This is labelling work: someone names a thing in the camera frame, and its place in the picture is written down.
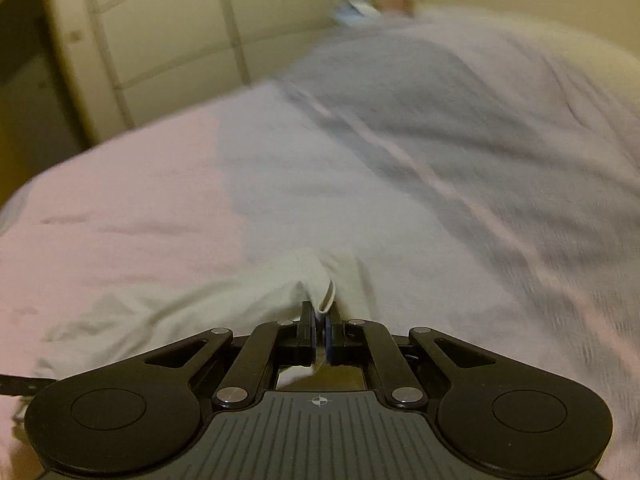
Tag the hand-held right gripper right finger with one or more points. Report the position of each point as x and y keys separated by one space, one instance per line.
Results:
x=328 y=341

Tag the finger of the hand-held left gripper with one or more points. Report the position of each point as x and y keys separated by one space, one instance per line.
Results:
x=20 y=385

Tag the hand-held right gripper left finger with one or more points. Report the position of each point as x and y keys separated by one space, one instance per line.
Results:
x=311 y=335

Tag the white garment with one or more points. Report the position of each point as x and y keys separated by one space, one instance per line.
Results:
x=200 y=310

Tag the pink and grey blanket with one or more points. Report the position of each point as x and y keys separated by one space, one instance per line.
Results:
x=400 y=200

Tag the dark wooden cabinet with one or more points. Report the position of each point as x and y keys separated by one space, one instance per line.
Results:
x=30 y=90

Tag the blue and white clutter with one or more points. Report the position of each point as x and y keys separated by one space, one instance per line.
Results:
x=370 y=2

